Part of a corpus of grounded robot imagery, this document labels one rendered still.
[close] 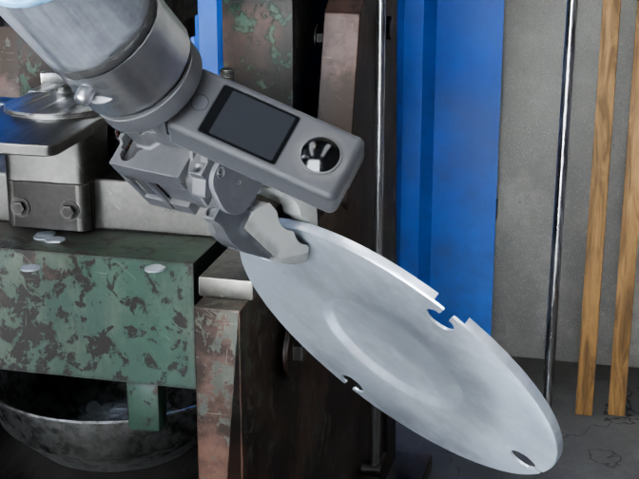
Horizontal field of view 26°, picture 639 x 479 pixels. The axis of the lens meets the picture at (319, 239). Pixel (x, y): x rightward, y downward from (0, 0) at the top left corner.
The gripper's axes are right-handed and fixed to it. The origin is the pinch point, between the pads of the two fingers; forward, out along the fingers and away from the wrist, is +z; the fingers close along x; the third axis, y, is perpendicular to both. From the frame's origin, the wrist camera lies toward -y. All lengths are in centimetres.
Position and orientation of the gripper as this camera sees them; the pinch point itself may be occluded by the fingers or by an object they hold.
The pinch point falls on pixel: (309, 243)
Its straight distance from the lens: 97.6
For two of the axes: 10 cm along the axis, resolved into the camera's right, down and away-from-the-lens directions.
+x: -4.3, 8.4, -3.2
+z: 4.2, 5.0, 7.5
